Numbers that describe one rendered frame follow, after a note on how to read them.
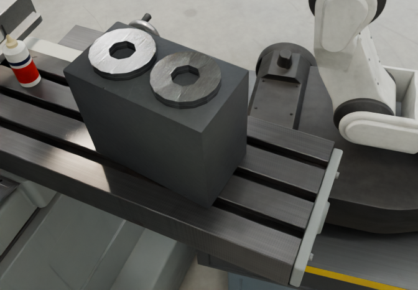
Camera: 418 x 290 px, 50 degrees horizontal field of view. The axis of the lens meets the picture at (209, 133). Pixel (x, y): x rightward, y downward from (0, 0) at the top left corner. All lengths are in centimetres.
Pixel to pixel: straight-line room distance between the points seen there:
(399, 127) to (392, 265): 38
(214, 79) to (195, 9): 206
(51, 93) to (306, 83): 77
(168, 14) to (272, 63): 132
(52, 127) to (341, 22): 57
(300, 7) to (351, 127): 158
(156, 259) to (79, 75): 94
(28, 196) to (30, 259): 15
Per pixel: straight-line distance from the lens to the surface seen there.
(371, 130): 112
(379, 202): 116
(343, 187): 116
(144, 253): 148
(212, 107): 54
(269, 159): 72
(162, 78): 56
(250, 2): 264
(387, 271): 128
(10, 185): 87
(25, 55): 86
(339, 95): 110
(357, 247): 128
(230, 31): 244
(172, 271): 150
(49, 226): 102
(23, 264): 100
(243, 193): 68
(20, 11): 102
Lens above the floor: 153
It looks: 52 degrees down
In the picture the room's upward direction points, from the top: 4 degrees counter-clockwise
